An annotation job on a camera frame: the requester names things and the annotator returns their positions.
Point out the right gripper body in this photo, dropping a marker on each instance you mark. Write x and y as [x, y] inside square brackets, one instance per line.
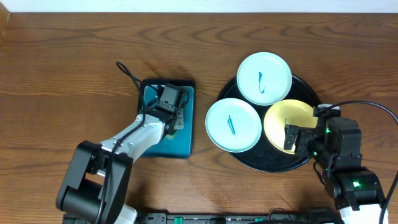
[307, 145]

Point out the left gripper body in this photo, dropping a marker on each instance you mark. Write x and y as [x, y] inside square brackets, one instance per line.
[178, 119]

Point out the white plate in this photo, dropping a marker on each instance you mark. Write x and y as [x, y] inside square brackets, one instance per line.
[233, 125]
[264, 78]

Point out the green scrubbing sponge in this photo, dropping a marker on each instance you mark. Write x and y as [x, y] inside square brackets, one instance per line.
[171, 136]

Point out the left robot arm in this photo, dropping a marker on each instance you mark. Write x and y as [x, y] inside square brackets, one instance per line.
[95, 185]

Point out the black rectangular water tray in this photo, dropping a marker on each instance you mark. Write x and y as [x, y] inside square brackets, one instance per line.
[181, 146]

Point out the yellow plate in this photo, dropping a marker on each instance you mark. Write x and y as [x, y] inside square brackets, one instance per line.
[293, 112]

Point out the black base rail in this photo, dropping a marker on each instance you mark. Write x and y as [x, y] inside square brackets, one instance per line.
[163, 218]

